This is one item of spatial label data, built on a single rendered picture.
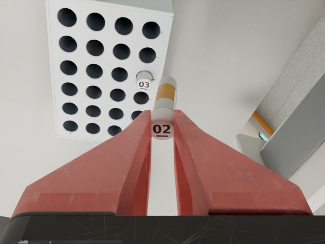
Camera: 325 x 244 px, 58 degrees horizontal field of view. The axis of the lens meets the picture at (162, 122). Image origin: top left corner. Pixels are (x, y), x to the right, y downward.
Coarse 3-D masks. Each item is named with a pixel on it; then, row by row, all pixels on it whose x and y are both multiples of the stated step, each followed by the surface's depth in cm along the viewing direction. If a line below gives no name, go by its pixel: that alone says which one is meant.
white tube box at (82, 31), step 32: (64, 0) 19; (96, 0) 19; (128, 0) 20; (160, 0) 21; (64, 32) 20; (96, 32) 20; (128, 32) 21; (160, 32) 20; (64, 64) 23; (96, 64) 24; (128, 64) 22; (160, 64) 22; (64, 96) 23; (96, 96) 24; (128, 96) 24; (64, 128) 26; (96, 128) 27
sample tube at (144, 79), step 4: (140, 72) 22; (144, 72) 22; (148, 72) 22; (140, 76) 22; (144, 76) 22; (148, 76) 22; (136, 80) 22; (140, 80) 21; (144, 80) 21; (148, 80) 22; (136, 84) 22; (140, 84) 22; (144, 84) 22; (148, 84) 22; (140, 88) 22; (144, 88) 22; (148, 88) 22
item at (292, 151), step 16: (320, 80) 18; (304, 96) 20; (320, 96) 18; (304, 112) 19; (320, 112) 18; (288, 128) 20; (304, 128) 18; (320, 128) 17; (272, 144) 21; (288, 144) 19; (304, 144) 18; (320, 144) 17; (272, 160) 21; (288, 160) 19; (304, 160) 18; (320, 160) 17; (288, 176) 19; (304, 176) 18; (320, 176) 17; (304, 192) 17; (320, 192) 17
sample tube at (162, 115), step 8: (160, 80) 16; (168, 80) 16; (160, 88) 15; (168, 88) 15; (176, 88) 16; (160, 96) 14; (168, 96) 14; (176, 96) 15; (160, 104) 14; (168, 104) 14; (176, 104) 15; (152, 112) 14; (160, 112) 13; (168, 112) 13; (152, 120) 13; (160, 120) 13; (168, 120) 13; (152, 128) 13; (160, 128) 13; (168, 128) 13; (152, 136) 13; (160, 136) 13; (168, 136) 13
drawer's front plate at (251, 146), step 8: (240, 136) 23; (248, 136) 24; (232, 144) 23; (240, 144) 22; (248, 144) 23; (256, 144) 23; (264, 144) 24; (248, 152) 22; (256, 152) 22; (256, 160) 22; (320, 208) 20
